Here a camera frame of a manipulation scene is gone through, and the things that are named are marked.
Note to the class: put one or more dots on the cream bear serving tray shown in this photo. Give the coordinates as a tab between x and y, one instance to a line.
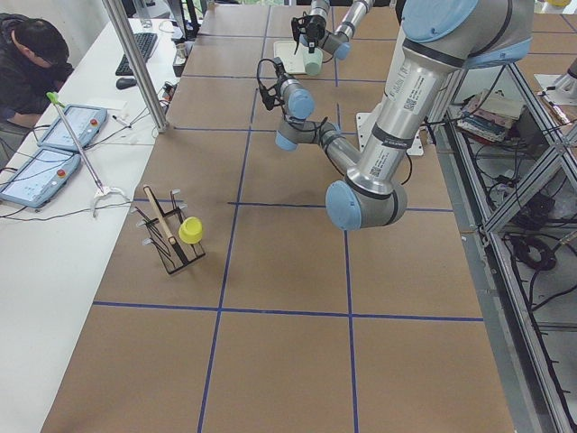
291	58

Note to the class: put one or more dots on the lower teach pendant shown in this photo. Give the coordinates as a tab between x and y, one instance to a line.
41	177

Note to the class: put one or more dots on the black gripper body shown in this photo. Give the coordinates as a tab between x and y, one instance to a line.
312	31
278	87

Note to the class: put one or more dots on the black computer mouse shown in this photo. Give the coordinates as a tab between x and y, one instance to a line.
125	82

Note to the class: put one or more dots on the black wire cup rack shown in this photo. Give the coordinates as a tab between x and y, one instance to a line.
163	232

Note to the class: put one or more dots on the reacher grabber stick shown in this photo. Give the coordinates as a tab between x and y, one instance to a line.
81	153

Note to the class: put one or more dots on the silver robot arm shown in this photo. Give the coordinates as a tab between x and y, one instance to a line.
338	43
436	38

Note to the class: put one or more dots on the upper teach pendant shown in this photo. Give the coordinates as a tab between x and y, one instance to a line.
85	121

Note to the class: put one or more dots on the person in black jacket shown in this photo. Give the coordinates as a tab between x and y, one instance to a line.
34	62

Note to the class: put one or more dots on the light green cup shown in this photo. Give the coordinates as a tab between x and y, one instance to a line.
312	61

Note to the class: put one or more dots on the aluminium frame post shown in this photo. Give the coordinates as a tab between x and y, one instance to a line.
123	29

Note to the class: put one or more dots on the yellow cup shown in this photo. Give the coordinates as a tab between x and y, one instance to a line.
191	230

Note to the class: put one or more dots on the metal cup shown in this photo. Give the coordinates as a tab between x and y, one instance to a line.
181	54

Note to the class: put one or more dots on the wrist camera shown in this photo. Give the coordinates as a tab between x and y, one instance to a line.
269	96
299	27

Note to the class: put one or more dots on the white side table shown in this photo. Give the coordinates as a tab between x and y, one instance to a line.
53	259

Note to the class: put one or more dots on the aluminium frame rack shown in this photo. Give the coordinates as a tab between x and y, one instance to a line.
512	142

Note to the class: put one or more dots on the teach pendant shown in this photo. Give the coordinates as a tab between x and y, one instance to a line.
85	121
41	177

